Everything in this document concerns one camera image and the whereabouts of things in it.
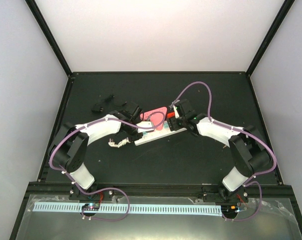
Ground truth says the white power strip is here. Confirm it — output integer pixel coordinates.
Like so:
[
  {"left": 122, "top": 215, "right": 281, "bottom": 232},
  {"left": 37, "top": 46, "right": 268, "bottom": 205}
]
[{"left": 134, "top": 121, "right": 186, "bottom": 146}]

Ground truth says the white knotted power cord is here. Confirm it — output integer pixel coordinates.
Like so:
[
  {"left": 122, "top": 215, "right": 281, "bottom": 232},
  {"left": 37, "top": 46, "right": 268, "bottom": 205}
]
[{"left": 108, "top": 136, "right": 132, "bottom": 149}]

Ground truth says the black plug with thin cable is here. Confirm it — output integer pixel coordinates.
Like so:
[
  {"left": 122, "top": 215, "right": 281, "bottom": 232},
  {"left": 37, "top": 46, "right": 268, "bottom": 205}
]
[{"left": 91, "top": 94, "right": 127, "bottom": 114}]

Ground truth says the red cube plug adapter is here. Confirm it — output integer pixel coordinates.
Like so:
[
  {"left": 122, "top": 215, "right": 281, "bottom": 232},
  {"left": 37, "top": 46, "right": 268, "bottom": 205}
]
[{"left": 166, "top": 112, "right": 175, "bottom": 119}]

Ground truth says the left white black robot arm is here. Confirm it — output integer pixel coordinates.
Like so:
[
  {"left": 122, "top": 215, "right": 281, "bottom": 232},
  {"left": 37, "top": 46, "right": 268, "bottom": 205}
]
[{"left": 48, "top": 103, "right": 143, "bottom": 200}]

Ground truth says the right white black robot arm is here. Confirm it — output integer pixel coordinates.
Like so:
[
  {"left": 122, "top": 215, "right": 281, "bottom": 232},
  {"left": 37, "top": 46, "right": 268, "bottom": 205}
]
[{"left": 168, "top": 99, "right": 273, "bottom": 202}]

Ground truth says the pink triangular plug adapter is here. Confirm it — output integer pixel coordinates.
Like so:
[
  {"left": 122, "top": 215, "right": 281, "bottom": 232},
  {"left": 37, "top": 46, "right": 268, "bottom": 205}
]
[{"left": 140, "top": 106, "right": 167, "bottom": 126}]

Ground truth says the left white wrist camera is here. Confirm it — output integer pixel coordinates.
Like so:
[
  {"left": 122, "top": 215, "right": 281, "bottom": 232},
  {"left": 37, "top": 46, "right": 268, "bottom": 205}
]
[{"left": 136, "top": 121, "right": 154, "bottom": 133}]

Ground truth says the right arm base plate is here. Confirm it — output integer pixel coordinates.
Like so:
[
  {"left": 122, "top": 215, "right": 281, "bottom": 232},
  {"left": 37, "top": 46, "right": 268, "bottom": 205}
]
[{"left": 201, "top": 184, "right": 248, "bottom": 203}]

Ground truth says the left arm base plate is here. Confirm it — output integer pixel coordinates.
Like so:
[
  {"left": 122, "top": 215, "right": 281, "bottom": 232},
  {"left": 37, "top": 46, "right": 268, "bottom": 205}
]
[{"left": 69, "top": 185, "right": 115, "bottom": 217}]

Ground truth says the white slotted cable duct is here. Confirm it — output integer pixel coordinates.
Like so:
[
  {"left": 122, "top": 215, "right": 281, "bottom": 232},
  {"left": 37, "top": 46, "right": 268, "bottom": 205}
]
[{"left": 32, "top": 202, "right": 222, "bottom": 217}]

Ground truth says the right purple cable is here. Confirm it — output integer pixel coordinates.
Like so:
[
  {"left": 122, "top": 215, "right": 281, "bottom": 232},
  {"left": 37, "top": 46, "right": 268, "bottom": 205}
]
[{"left": 172, "top": 81, "right": 277, "bottom": 222}]

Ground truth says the left black frame post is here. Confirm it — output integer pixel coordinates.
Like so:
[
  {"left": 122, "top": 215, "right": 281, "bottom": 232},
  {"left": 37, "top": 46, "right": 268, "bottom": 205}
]
[{"left": 25, "top": 0, "right": 72, "bottom": 77}]

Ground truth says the black frame post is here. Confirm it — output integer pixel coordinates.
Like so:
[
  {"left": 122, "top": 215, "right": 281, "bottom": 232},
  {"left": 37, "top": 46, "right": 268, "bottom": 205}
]
[
  {"left": 246, "top": 0, "right": 295, "bottom": 76},
  {"left": 25, "top": 0, "right": 72, "bottom": 77}
]

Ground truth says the right black frame post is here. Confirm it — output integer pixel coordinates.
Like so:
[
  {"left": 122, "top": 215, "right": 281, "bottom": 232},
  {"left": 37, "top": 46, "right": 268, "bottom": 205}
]
[{"left": 246, "top": 0, "right": 295, "bottom": 76}]

